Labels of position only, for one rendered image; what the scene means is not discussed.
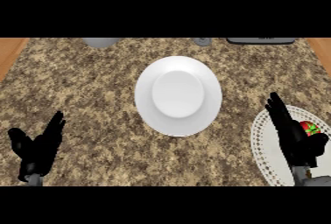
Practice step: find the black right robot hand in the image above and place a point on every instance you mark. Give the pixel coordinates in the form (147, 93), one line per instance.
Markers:
(292, 137)

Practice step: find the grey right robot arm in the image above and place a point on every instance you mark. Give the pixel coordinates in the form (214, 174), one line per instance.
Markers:
(307, 177)

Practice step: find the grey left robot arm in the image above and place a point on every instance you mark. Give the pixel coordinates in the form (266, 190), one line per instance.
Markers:
(34, 179)

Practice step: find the white lace-edged placemat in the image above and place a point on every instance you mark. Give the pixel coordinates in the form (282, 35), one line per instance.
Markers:
(269, 151)

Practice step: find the red tomato with green top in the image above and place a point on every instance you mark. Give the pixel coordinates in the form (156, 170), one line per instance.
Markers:
(310, 127)

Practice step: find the dark grey flat appliance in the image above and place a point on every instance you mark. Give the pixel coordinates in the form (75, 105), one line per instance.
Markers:
(260, 40)

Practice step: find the small grey round object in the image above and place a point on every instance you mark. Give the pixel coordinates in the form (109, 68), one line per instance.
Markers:
(202, 41)

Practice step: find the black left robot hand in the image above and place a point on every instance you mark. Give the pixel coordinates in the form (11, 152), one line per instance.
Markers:
(41, 145)

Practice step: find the white oval plate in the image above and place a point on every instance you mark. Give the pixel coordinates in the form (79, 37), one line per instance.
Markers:
(177, 95)

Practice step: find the pale grey rounded object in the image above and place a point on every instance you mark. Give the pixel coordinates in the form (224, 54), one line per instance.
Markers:
(100, 41)

